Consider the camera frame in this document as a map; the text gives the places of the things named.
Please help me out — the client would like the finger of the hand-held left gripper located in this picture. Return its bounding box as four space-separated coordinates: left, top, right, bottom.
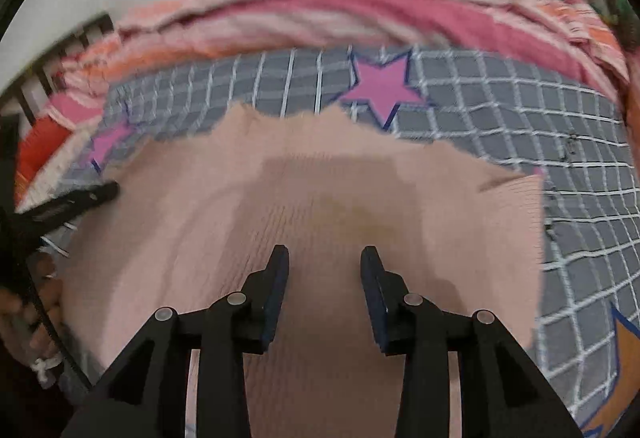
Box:
15 180 121 239

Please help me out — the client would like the dark wooden bed frame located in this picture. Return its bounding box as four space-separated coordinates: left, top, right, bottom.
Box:
0 13 117 131

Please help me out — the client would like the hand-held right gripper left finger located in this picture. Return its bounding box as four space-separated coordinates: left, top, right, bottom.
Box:
62 245 291 438

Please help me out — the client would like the pink ribbed sweater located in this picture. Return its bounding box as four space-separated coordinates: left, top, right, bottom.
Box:
60 103 547 438

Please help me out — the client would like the grey checked blanket with stars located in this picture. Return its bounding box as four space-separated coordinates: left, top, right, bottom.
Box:
65 45 640 438

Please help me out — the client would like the white knotted cord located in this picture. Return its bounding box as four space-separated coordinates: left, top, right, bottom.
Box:
30 354 64 390

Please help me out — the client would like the pink orange striped quilt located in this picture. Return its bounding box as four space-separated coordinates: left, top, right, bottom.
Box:
30 0 632 144

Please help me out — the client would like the black cable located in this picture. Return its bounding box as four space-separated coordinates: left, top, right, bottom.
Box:
20 243 96 394

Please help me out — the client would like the red embroidered pillow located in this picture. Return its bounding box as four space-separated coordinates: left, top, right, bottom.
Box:
14 118 71 199

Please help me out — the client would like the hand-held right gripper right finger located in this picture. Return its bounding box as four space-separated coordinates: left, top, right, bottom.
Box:
360 245 583 438

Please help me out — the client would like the person's left hand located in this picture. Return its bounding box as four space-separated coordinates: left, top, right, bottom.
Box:
0 253 65 365

